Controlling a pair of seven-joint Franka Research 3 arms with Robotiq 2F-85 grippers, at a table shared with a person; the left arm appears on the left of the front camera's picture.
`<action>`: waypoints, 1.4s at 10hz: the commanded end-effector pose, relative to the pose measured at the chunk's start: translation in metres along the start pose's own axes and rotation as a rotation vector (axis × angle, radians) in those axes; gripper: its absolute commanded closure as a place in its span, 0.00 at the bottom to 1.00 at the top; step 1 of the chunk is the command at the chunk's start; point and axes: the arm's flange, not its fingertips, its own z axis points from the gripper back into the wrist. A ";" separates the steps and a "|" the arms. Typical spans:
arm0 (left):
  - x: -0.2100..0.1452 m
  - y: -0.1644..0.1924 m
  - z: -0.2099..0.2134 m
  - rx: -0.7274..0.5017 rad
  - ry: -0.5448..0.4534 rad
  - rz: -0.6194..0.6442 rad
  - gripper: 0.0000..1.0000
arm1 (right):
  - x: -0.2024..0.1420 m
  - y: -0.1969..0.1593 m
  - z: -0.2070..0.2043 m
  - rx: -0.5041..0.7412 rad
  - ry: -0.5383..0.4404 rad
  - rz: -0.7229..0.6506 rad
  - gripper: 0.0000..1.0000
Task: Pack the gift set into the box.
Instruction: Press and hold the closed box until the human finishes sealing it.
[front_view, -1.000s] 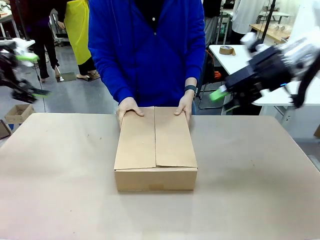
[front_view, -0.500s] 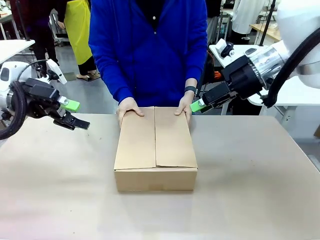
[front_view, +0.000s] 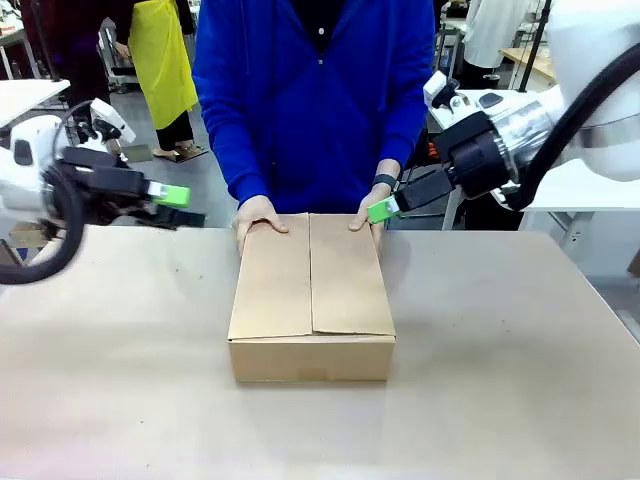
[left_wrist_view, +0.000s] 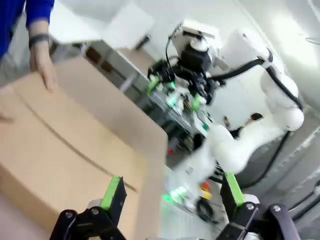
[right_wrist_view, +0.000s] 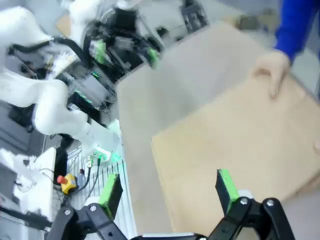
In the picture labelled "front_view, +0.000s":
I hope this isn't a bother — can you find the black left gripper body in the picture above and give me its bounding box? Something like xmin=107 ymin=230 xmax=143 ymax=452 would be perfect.
xmin=59 ymin=146 xmax=152 ymax=205

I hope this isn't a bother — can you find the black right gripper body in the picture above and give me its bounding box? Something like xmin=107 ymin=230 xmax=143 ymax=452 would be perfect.
xmin=446 ymin=111 xmax=515 ymax=200

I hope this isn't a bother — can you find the brown cardboard box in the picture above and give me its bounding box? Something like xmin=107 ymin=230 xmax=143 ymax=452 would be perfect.
xmin=226 ymin=212 xmax=398 ymax=386

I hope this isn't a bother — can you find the blue-sleeved right forearm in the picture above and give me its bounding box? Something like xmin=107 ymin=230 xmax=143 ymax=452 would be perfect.
xmin=192 ymin=74 xmax=275 ymax=212

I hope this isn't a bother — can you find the blue-sleeved left forearm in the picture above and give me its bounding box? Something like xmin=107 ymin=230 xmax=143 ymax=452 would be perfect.
xmin=372 ymin=74 xmax=437 ymax=175

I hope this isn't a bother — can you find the person's left hand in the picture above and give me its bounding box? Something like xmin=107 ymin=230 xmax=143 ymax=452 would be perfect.
xmin=347 ymin=182 xmax=397 ymax=252

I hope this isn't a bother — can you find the person's right hand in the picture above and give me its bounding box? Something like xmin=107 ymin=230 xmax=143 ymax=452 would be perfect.
xmin=232 ymin=194 xmax=291 ymax=259

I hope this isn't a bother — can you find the large white work table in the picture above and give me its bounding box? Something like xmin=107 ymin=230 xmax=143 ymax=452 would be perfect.
xmin=428 ymin=88 xmax=640 ymax=246

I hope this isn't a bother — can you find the wooden table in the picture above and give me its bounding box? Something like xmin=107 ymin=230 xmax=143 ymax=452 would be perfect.
xmin=498 ymin=46 xmax=557 ymax=85

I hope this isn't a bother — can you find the white side table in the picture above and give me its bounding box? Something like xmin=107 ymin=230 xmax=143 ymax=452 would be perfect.
xmin=0 ymin=78 xmax=72 ymax=130

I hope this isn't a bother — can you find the person in yellow apron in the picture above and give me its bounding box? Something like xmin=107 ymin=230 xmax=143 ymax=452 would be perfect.
xmin=110 ymin=0 xmax=202 ymax=157

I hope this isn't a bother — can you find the black stand pole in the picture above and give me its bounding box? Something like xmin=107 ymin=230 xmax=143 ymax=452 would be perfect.
xmin=511 ymin=0 xmax=554 ymax=93

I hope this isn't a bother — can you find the person in white coat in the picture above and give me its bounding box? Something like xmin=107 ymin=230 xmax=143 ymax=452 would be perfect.
xmin=462 ymin=0 xmax=527 ymax=70

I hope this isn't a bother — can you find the person torso in blue jacket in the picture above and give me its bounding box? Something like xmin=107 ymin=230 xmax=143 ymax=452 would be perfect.
xmin=191 ymin=0 xmax=437 ymax=215

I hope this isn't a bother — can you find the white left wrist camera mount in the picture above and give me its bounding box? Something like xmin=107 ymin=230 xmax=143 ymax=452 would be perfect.
xmin=74 ymin=97 xmax=138 ymax=146

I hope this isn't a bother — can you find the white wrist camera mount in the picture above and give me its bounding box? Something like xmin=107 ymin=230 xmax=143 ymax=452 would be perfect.
xmin=74 ymin=97 xmax=138 ymax=146
xmin=422 ymin=70 xmax=469 ymax=114

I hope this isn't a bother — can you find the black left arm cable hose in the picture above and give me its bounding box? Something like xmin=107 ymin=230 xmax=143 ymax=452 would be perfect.
xmin=0 ymin=158 xmax=85 ymax=287

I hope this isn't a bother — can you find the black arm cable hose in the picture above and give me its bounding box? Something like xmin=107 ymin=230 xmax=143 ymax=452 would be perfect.
xmin=0 ymin=158 xmax=85 ymax=287
xmin=516 ymin=41 xmax=640 ymax=212

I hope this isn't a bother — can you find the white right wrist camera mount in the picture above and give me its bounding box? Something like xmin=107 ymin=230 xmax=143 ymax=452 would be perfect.
xmin=422 ymin=70 xmax=469 ymax=114

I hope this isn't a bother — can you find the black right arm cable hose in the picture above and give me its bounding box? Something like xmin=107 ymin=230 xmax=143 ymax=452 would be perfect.
xmin=516 ymin=41 xmax=640 ymax=212

